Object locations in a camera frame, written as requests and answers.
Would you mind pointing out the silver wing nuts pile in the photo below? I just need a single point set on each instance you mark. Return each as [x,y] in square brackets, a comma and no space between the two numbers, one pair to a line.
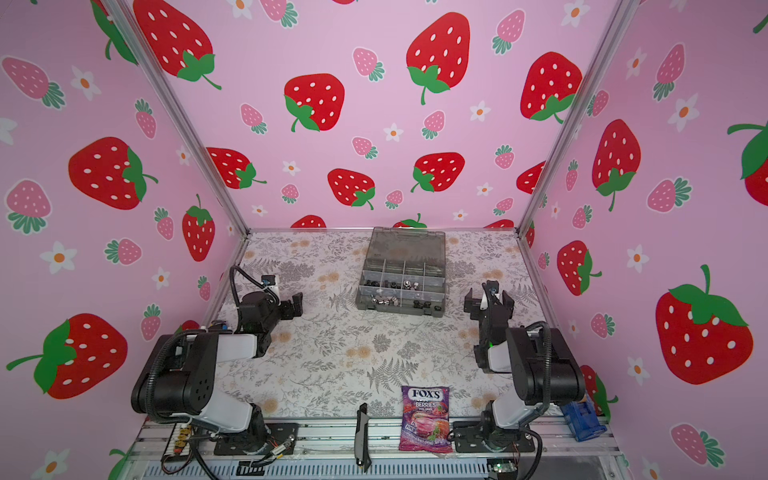
[385,300]

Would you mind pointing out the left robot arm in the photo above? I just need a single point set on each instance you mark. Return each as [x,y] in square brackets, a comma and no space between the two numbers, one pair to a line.
[178,382]

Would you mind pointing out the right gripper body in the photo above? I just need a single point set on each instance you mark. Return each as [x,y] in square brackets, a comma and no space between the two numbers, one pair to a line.
[478,314]

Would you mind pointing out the grey plastic organizer box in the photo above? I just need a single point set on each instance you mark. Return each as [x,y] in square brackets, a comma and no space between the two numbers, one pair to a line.
[413,254]

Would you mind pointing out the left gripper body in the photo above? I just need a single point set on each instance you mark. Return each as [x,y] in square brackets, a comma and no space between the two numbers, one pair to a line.
[278,314]

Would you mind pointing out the black utility knife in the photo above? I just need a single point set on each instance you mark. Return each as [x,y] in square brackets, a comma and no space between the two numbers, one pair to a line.
[361,450]

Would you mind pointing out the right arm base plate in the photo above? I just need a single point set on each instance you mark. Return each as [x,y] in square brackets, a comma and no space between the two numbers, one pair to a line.
[484,437]

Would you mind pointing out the terminal block strip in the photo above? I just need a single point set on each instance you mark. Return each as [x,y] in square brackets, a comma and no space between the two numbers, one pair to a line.
[179,439]

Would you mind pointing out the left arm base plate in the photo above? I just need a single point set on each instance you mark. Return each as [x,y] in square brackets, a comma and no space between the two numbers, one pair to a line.
[259,441]

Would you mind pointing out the Fox's candy bag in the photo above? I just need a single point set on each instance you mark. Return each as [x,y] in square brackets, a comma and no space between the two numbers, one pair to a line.
[425,420]

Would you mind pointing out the blue tape dispenser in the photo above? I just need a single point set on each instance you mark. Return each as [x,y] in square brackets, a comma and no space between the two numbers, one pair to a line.
[582,420]

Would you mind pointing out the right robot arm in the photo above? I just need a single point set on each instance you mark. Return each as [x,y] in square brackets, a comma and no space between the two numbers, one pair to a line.
[544,372]

